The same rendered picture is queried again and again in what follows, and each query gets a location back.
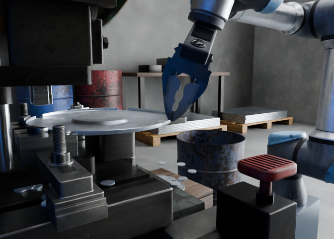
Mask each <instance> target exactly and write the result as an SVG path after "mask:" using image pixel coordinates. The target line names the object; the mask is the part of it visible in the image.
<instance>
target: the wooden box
mask: <svg viewBox="0 0 334 239"><path fill-rule="evenodd" d="M150 172H152V173H153V174H155V175H166V176H171V177H174V178H175V179H176V180H177V179H178V178H179V177H181V176H180V175H178V174H175V173H172V172H170V171H168V170H165V169H163V168H159V169H155V170H152V171H150ZM176 180H172V181H176ZM182 182H183V184H184V191H185V192H187V193H189V194H191V195H193V196H194V197H196V198H198V199H200V200H202V201H203V202H205V210H206V209H208V208H211V207H213V194H212V193H213V189H211V188H209V187H206V186H204V185H202V184H199V183H197V182H194V181H192V180H190V179H187V180H185V181H182Z"/></svg>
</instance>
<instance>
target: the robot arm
mask: <svg viewBox="0 0 334 239"><path fill-rule="evenodd" d="M190 6H191V7H190V9H191V11H190V13H189V16H188V20H190V21H192V22H194V24H193V26H192V28H191V30H190V32H189V34H188V36H187V38H186V39H185V41H184V43H183V44H182V43H179V44H178V47H175V48H174V50H175V53H174V55H173V57H172V58H171V57H168V59H167V63H166V65H165V67H164V69H163V74H162V85H163V96H164V107H165V112H166V116H167V119H168V120H169V119H170V121H171V122H173V121H175V120H177V119H178V118H180V117H181V116H182V115H183V114H184V113H185V112H186V111H187V110H188V109H189V108H190V107H191V106H192V105H193V104H194V103H195V101H196V100H197V99H198V98H199V97H200V96H201V95H202V94H203V93H204V91H205V90H206V88H207V86H208V82H209V77H210V75H211V73H212V72H211V71H209V70H208V69H209V66H210V63H211V62H212V58H213V54H211V53H210V51H211V48H212V45H213V42H214V39H215V36H216V33H217V30H220V31H222V30H223V27H224V24H225V23H224V22H226V21H227V20H232V21H237V22H242V23H247V24H252V25H257V26H262V27H267V28H272V29H276V30H277V31H278V32H279V33H281V34H284V35H289V36H293V37H298V38H304V39H320V40H321V43H320V44H321V45H322V46H323V47H324V48H325V57H324V65H323V73H322V81H321V89H320V97H319V105H318V112H317V120H316V128H315V130H314V131H313V132H311V133H310V134H309V138H308V139H307V138H306V133H305V132H301V131H281V132H274V133H271V134H270V135H269V136H268V144H267V155H272V156H276V157H279V158H283V159H287V160H290V161H293V162H295V163H296V164H297V172H296V174H294V175H292V176H290V177H287V178H284V179H281V180H278V181H274V182H272V190H271V191H273V192H274V194H277V195H279V196H281V197H284V198H286V199H289V200H291V201H294V202H296V203H297V206H296V207H301V206H303V205H305V204H306V203H307V192H306V189H305V185H304V182H303V175H305V176H308V177H311V178H314V179H318V180H321V181H324V182H325V183H331V184H334V0H314V1H309V2H304V3H296V2H288V3H283V0H190ZM176 72H177V73H176ZM182 73H184V74H186V75H189V76H191V79H192V80H194V82H192V83H188V84H186V85H185V86H184V89H183V98H182V100H181V101H180V102H179V103H178V108H177V110H176V111H174V110H173V105H174V103H175V101H176V99H175V95H176V93H177V91H178V90H179V89H180V87H181V81H180V80H179V78H178V75H180V74H182ZM195 79H196V80H195Z"/></svg>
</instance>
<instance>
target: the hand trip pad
mask: <svg viewBox="0 0 334 239"><path fill-rule="evenodd" d="M237 170H238V171H239V172H240V173H242V174H244V175H247V176H250V177H252V178H255V179H257V180H260V183H259V192H260V193H261V194H264V195H269V194H271V190H272V182H274V181H278V180H281V179H284V178H287V177H290V176H292V175H294V174H296V172H297V164H296V163H295V162H293V161H290V160H287V159H283V158H279V157H276V156H272V155H267V154H264V155H258V156H254V157H250V158H246V159H241V160H239V161H238V164H237Z"/></svg>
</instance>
